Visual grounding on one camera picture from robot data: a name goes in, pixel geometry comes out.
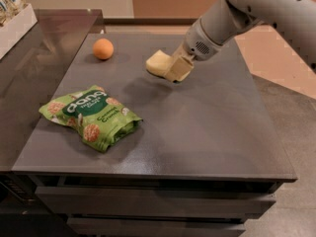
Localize orange fruit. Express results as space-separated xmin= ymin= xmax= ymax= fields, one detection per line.
xmin=93 ymin=39 xmax=114 ymax=60

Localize snack bags in box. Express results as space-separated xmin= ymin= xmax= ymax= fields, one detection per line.
xmin=0 ymin=0 xmax=27 ymax=27

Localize upper grey drawer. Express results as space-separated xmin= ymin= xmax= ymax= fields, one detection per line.
xmin=36 ymin=187 xmax=276 ymax=219

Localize yellow sponge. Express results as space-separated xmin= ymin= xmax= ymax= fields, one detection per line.
xmin=146 ymin=50 xmax=181 ymax=82

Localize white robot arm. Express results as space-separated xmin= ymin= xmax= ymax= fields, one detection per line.
xmin=165 ymin=0 xmax=316 ymax=82

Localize green rice chip bag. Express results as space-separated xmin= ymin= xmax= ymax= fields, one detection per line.
xmin=39 ymin=85 xmax=142 ymax=152

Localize lower grey drawer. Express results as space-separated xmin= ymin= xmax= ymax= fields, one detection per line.
xmin=67 ymin=218 xmax=245 ymax=237

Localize grey drawer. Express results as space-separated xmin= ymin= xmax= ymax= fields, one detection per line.
xmin=36 ymin=187 xmax=276 ymax=219
xmin=67 ymin=218 xmax=245 ymax=237

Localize white snack box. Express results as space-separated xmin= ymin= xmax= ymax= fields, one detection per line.
xmin=0 ymin=4 xmax=38 ymax=60

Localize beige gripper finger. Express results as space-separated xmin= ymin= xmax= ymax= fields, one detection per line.
xmin=165 ymin=44 xmax=194 ymax=82

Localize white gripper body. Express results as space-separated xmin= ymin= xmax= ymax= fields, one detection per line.
xmin=184 ymin=19 xmax=222 ymax=61

